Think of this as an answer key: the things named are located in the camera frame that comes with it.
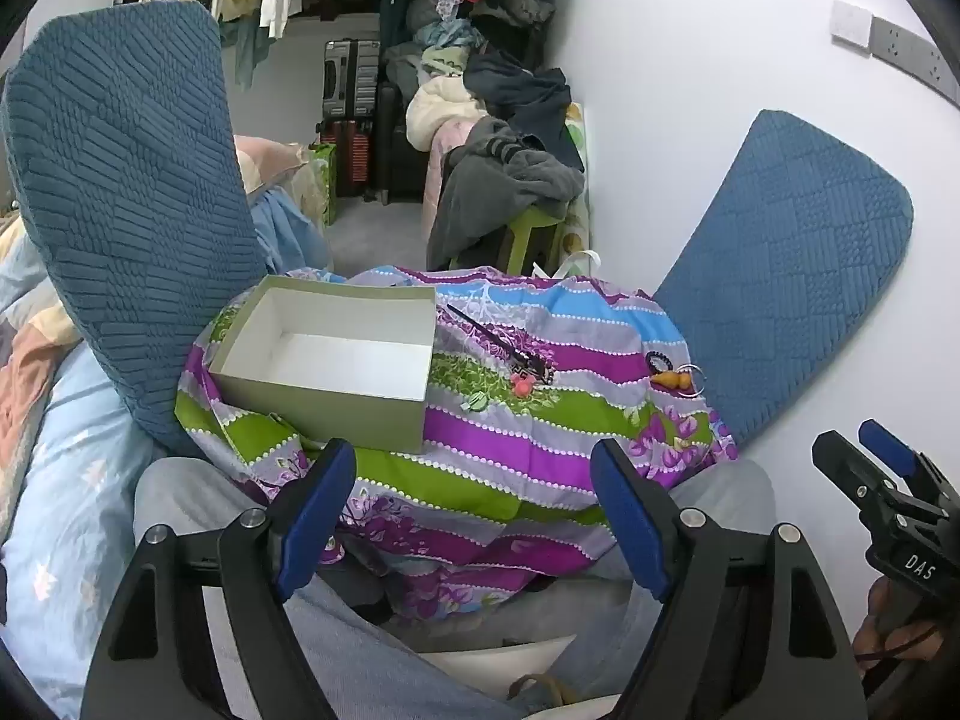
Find black suitcase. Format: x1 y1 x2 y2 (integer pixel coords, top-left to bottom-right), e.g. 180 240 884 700
373 82 428 205

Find grey fleece garment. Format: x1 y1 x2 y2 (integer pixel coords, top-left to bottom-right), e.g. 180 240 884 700
427 127 586 271

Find white bag handles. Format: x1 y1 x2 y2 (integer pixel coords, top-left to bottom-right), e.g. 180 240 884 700
536 249 605 280

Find light blue bedsheet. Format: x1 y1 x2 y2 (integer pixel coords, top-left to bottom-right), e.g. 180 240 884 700
0 240 177 720

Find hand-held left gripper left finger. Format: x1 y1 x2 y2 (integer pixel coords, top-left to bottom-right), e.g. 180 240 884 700
82 439 358 720

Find light blue garment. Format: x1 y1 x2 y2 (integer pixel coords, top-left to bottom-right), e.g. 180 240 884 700
250 187 331 275

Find red suitcase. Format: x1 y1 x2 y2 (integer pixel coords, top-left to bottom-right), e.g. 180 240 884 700
322 120 376 200

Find navy garment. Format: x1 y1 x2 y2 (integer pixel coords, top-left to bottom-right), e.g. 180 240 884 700
463 52 584 170

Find peach and yellow quilt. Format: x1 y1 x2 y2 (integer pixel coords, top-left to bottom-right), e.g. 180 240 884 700
0 214 87 466

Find black hair stick with chain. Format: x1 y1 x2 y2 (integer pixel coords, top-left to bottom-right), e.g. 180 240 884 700
446 305 557 385

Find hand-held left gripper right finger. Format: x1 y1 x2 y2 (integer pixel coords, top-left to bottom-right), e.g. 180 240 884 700
590 437 871 720

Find pile of mixed clothes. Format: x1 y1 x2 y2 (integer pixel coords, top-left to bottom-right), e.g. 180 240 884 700
382 0 556 91

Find green shopping bag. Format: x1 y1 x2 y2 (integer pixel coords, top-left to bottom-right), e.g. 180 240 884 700
307 142 338 226

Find colourful striped floral cloth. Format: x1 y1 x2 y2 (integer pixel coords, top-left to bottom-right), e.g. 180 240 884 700
174 266 740 616

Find person's right hand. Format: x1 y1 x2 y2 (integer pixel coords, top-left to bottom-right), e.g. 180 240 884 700
851 581 947 680

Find floral printed mat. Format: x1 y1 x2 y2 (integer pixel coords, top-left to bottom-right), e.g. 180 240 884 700
562 101 595 256

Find white curved sheet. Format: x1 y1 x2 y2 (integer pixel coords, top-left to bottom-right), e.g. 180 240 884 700
427 634 578 700

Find blue quilted cushion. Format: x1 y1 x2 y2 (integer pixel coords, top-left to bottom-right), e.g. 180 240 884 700
652 109 916 451
0 0 271 458

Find grey suitcase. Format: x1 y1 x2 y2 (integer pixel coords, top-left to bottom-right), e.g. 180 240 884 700
322 39 380 121

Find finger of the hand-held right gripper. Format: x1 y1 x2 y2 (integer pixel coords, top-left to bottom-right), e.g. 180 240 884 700
859 418 960 520
812 430 913 542

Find person's grey trousers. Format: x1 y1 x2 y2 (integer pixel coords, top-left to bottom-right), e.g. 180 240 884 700
135 457 777 720

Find white wall switch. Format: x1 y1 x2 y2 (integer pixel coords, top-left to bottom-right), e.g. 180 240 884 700
831 1 875 53

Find green cardboard box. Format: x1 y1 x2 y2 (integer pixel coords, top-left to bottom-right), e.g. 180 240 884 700
208 275 438 455

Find cream pillow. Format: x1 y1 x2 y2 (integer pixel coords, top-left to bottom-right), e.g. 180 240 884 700
234 135 320 200

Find green stool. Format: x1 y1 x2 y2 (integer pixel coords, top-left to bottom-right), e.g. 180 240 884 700
450 206 571 275

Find grey power strip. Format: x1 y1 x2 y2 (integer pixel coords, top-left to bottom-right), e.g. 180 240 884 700
870 15 960 107

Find cream fleece garment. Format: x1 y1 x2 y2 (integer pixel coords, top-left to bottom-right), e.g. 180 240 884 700
406 79 488 151

